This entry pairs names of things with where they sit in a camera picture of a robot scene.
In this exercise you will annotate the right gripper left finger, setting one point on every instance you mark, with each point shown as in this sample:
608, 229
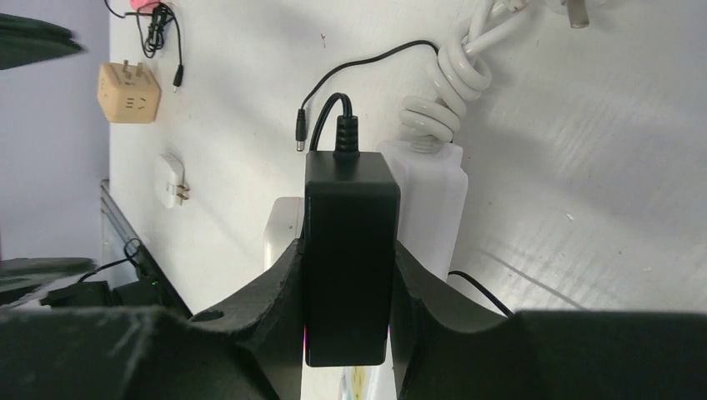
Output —
248, 346

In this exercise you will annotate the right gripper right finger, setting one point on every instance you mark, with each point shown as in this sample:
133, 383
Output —
445, 346

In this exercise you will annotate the black power adapter brick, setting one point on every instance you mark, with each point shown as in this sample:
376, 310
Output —
351, 213

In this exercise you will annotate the long white power strip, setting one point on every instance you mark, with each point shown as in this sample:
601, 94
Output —
424, 160

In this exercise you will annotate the tan cube adapter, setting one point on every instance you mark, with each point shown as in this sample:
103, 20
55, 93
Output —
128, 93

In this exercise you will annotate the pink adapter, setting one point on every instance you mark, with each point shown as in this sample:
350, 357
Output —
144, 6

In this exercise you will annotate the white cartoon cube adapter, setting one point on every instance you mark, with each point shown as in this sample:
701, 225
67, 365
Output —
285, 223

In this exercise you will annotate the small black adapter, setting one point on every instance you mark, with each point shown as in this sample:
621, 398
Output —
152, 31

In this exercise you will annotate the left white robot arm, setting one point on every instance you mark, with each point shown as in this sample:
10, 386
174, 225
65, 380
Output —
68, 282

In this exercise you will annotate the white flat plug adapter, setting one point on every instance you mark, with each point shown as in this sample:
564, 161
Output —
169, 181

